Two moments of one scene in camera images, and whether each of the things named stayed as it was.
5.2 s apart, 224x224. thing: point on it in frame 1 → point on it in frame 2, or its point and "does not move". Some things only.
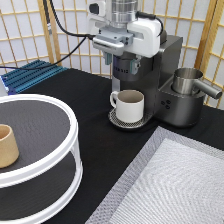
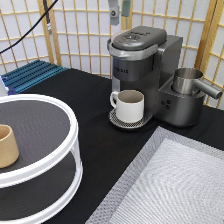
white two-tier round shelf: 48,172 does not move
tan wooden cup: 9,151 does not move
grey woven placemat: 173,179 does not move
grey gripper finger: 108,58 → 114,12
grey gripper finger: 134,66 → 126,7
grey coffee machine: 155,81 does not move
